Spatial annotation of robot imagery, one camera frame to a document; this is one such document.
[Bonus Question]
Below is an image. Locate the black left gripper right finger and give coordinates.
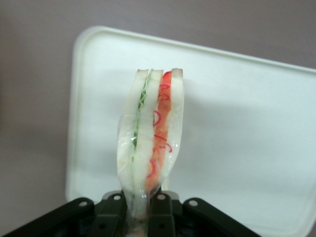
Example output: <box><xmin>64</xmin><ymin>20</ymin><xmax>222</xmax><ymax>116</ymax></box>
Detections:
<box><xmin>147</xmin><ymin>193</ymin><xmax>253</xmax><ymax>237</ymax></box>

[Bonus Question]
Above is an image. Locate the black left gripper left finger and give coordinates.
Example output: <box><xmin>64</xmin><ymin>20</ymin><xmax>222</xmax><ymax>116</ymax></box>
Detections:
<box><xmin>1</xmin><ymin>193</ymin><xmax>127</xmax><ymax>237</ymax></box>

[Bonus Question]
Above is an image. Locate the plastic-wrapped triangle sandwich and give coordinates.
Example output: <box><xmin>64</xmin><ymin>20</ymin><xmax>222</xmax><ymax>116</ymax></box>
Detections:
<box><xmin>116</xmin><ymin>67</ymin><xmax>185</xmax><ymax>237</ymax></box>

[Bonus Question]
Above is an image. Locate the white rectangular plastic tray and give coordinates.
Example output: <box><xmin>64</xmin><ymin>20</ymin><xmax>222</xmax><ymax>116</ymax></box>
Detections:
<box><xmin>64</xmin><ymin>26</ymin><xmax>316</xmax><ymax>237</ymax></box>

